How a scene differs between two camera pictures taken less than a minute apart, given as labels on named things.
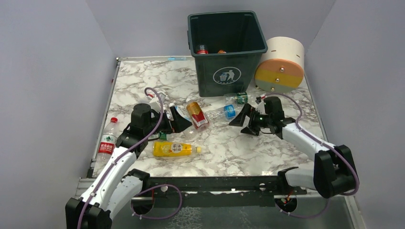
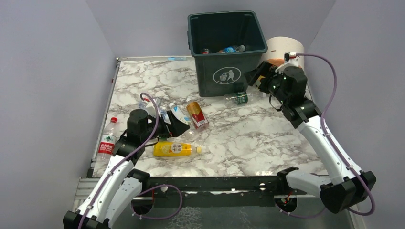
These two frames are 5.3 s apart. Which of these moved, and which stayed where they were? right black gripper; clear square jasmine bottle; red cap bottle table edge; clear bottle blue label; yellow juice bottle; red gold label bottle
Moved: clear bottle blue label; right black gripper
Stayed: red cap bottle table edge; yellow juice bottle; clear square jasmine bottle; red gold label bottle
